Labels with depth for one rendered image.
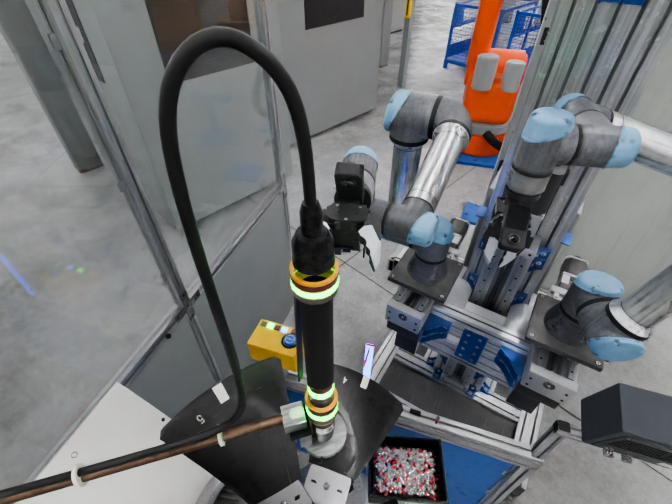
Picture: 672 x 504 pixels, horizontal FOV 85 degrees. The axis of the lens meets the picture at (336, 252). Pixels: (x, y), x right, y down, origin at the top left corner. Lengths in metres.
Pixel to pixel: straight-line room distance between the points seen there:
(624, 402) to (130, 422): 1.05
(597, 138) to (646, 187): 1.64
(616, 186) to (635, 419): 1.53
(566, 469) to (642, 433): 1.36
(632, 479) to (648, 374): 0.70
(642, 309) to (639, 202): 1.37
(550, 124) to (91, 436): 0.99
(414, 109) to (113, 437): 1.01
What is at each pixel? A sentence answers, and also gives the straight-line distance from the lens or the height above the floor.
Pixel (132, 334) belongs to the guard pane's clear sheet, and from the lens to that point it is 1.33.
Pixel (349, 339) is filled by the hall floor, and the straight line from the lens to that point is 2.46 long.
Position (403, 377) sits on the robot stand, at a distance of 2.12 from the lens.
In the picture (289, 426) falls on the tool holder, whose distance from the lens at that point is 0.54.
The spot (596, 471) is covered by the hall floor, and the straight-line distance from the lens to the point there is 2.49.
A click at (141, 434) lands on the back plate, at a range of 0.90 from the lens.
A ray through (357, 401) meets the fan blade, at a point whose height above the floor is 1.19.
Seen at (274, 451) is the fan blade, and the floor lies 1.34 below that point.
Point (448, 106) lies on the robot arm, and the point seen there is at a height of 1.67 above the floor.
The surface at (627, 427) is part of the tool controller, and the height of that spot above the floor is 1.23.
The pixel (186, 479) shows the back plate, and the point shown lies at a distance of 0.95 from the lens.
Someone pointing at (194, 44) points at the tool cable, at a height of 2.00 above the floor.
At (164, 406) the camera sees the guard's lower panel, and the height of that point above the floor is 0.70.
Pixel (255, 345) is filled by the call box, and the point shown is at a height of 1.07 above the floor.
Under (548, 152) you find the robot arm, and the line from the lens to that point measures 0.79.
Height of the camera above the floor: 2.04
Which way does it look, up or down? 43 degrees down
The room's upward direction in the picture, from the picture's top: straight up
